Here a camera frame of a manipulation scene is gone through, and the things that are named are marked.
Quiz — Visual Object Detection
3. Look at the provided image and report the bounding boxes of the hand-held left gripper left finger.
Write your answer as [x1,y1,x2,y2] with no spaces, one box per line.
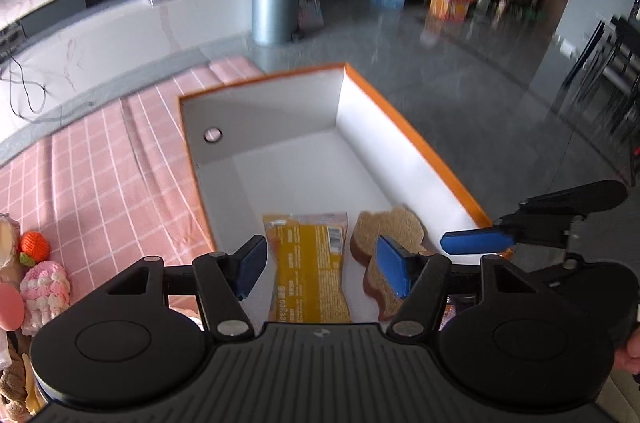
[102,234,269,340]

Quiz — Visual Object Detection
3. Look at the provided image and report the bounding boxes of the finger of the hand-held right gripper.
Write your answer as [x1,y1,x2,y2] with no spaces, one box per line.
[440,180,629,255]

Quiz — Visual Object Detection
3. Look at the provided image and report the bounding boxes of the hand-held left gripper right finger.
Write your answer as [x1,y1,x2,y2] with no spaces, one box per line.
[376,234,548,340]

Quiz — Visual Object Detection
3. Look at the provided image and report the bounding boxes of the brown bread slice toy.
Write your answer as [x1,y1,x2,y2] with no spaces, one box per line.
[362,253,417,320]
[350,204,427,261]

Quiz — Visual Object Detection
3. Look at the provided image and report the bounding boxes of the yellow snack packet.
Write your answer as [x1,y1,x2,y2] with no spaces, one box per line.
[262,212,348,323]

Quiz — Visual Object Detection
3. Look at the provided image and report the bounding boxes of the white box with orange rim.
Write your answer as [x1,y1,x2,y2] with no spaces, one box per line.
[178,62,493,324]

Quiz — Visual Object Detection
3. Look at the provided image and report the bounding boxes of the orange knitted toy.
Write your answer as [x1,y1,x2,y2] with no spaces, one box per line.
[19,230,51,268]

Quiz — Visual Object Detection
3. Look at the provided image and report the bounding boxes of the person's right hand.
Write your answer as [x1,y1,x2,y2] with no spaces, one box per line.
[614,332,640,374]

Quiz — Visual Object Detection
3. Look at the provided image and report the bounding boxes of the pink checked tablecloth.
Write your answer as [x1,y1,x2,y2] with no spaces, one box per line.
[0,56,266,334]

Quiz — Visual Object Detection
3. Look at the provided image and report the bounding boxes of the pink and white knitted toy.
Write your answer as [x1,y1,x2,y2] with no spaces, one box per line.
[20,261,72,335]

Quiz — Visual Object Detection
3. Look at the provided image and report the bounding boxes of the black dining chairs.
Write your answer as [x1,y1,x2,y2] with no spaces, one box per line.
[562,16,640,139]

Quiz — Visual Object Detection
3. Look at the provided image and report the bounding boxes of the pink round pad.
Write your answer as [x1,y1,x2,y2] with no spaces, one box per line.
[0,281,25,331]

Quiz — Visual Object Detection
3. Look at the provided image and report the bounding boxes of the white marble television console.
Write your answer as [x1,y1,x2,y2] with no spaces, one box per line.
[0,0,261,104]

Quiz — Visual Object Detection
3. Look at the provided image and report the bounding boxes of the tan fuzzy toy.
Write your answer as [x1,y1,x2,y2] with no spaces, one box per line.
[0,353,33,421]

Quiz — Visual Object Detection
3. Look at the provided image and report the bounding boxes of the grey metal trash can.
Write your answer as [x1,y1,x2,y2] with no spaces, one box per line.
[251,0,299,45]

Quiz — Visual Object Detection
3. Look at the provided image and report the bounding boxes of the black cable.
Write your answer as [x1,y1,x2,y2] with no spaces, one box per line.
[0,50,48,114]

